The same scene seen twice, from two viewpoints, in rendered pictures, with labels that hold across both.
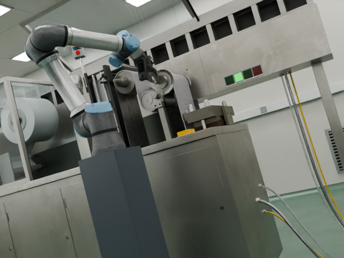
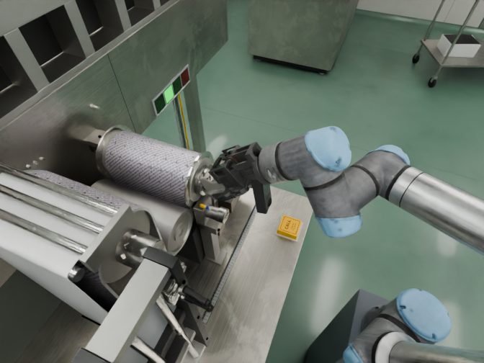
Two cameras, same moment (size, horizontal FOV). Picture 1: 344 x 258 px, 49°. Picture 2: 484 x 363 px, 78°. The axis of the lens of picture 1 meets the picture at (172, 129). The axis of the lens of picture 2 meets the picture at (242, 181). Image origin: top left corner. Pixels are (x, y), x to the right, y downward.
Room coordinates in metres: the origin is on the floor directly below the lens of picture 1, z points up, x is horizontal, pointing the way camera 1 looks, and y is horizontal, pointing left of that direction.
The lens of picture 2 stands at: (2.06, 0.47, 1.84)
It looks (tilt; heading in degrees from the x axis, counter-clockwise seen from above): 51 degrees down; 267
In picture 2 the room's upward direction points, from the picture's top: straight up
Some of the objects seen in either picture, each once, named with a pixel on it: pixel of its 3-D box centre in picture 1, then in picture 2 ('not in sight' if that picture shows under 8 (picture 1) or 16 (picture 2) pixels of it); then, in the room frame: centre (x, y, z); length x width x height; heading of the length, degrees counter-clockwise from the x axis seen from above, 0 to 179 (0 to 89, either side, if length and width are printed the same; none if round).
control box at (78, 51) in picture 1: (78, 50); not in sight; (2.41, 0.46, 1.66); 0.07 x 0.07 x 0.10; 1
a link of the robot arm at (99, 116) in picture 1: (100, 116); (413, 320); (1.64, 0.30, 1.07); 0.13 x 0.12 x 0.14; 35
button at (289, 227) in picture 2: (186, 132); (289, 227); (1.87, -0.06, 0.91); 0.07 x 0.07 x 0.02; 65
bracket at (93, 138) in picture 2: not in sight; (99, 137); (2.42, -0.15, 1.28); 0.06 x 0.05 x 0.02; 155
